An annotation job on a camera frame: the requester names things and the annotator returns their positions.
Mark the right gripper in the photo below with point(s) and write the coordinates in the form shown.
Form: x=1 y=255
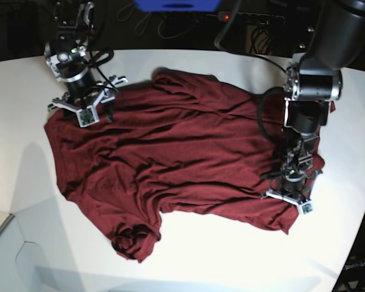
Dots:
x=99 y=98

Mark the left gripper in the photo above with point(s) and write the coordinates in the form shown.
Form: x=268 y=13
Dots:
x=294 y=187

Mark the dark red t-shirt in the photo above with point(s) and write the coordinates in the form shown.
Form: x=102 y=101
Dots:
x=183 y=142

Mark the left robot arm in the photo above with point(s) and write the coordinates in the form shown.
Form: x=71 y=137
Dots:
x=312 y=82

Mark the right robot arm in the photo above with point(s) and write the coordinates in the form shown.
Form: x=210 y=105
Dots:
x=73 y=65

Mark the blue box at top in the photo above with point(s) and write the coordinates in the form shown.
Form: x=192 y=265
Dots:
x=177 y=5

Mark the black power strip red light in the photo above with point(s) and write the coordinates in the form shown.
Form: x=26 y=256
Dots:
x=258 y=19

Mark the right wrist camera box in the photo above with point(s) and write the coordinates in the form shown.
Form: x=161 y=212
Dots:
x=87 y=117

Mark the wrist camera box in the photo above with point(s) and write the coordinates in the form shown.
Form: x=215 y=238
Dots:
x=87 y=117
x=305 y=208

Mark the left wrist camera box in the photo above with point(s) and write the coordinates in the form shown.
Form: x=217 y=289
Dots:
x=305 y=208

